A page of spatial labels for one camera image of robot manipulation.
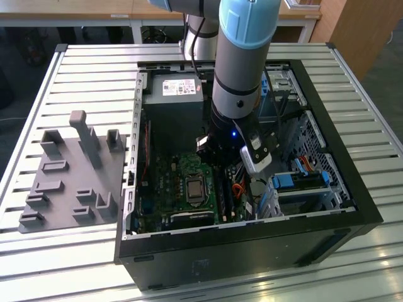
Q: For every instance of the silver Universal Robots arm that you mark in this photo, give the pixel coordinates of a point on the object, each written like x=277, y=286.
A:
x=239, y=63

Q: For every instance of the green motherboard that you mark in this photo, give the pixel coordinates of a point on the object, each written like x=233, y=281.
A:
x=185, y=160

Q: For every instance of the silver CPU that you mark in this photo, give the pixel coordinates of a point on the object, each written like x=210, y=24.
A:
x=195, y=189

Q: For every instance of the grey power supply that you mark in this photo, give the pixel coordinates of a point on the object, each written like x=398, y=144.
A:
x=170, y=107

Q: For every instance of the blue disk carrier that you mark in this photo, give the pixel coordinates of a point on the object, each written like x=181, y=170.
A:
x=264, y=86
x=283, y=182

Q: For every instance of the black graphics card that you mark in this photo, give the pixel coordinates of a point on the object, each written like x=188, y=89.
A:
x=192, y=218

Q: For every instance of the black PC case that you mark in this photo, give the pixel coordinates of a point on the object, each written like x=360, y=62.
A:
x=220, y=261

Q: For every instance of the grey table corner cap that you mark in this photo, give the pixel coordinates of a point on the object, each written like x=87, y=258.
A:
x=330, y=45
x=60, y=48

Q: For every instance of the grey parts rack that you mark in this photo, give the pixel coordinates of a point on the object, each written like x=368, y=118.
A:
x=72, y=188

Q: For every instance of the wooden cabinet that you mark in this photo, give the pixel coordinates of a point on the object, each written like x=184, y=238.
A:
x=362, y=31

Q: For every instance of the wooden desk white legs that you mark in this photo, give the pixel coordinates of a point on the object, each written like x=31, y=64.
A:
x=94, y=12

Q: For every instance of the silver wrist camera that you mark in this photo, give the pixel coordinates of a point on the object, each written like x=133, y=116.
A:
x=256, y=160

